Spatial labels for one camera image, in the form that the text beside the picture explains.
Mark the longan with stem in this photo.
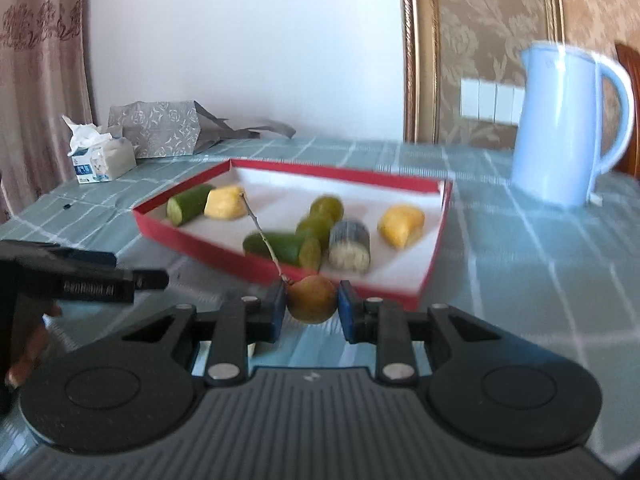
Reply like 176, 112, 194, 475
244, 192, 337, 324

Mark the grey patterned paper bag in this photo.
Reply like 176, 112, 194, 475
108, 101, 296, 159

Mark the red shallow box tray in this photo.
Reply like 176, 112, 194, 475
131, 157, 455, 312

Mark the person left hand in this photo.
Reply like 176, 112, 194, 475
6, 298, 62, 388

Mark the tissue pack with cat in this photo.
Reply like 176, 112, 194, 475
61, 115, 137, 184

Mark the white wall switch panel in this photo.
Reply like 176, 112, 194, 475
459, 78, 525, 126

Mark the gold picture frame moulding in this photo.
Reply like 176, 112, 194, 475
400, 0, 565, 150

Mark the pink patterned curtain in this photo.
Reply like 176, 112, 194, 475
1, 0, 92, 220

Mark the cucumber piece cut face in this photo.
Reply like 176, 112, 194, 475
166, 184, 214, 226

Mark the wooden headboard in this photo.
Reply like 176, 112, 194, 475
614, 41, 640, 179

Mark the light blue electric kettle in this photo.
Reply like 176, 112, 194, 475
511, 41, 636, 208

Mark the cucumber piece tapered end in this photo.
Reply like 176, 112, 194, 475
242, 231, 322, 272

